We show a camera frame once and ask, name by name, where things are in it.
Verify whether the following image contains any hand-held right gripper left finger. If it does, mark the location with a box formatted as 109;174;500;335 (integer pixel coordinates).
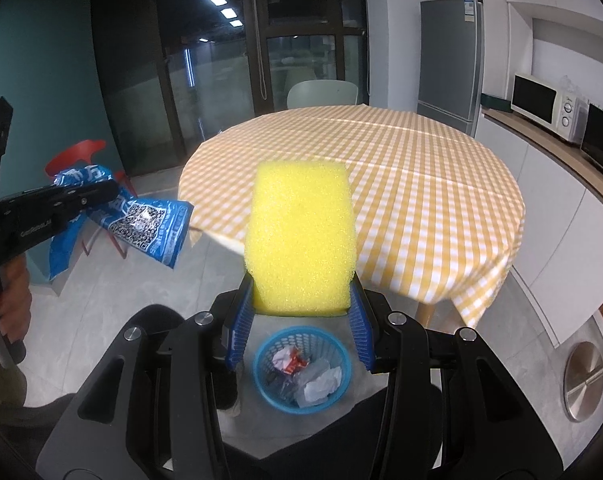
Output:
36;275;256;480

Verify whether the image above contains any red snack wrapper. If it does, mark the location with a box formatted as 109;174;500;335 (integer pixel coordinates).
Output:
284;349;312;375

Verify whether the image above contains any blue plastic packet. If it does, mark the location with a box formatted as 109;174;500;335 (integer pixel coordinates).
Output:
48;164;196;281

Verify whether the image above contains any pale green chair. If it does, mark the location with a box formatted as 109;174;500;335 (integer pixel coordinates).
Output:
286;80;359;110

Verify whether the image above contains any metal stool base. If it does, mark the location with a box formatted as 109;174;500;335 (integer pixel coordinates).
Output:
563;341;603;423

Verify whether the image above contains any person's left hand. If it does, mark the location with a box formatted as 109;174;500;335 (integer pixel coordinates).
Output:
0;255;33;356

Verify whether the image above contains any round table, yellow checked cloth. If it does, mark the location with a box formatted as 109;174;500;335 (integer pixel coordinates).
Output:
178;104;526;330

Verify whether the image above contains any blue plastic basket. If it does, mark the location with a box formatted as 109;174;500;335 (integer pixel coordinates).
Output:
254;326;353;415

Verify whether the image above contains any yellow sponge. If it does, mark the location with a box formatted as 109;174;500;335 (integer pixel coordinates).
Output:
244;160;358;318

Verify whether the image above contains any white microwave oven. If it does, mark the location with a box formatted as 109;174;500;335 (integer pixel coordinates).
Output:
510;73;587;142

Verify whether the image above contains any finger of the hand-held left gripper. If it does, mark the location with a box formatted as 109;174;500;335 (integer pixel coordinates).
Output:
9;179;121;217

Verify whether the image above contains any red plastic chair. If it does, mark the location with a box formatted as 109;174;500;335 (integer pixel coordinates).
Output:
46;140;137;261

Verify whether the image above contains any grey refrigerator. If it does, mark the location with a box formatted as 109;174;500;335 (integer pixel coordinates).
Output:
417;0;483;136

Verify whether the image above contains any white kitchen counter cabinet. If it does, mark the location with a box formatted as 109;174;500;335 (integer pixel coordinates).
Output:
474;107;603;346

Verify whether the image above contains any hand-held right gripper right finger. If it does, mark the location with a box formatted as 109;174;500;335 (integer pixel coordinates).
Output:
349;280;565;480

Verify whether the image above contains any dark glass sliding door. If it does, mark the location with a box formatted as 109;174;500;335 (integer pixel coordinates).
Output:
89;0;369;181

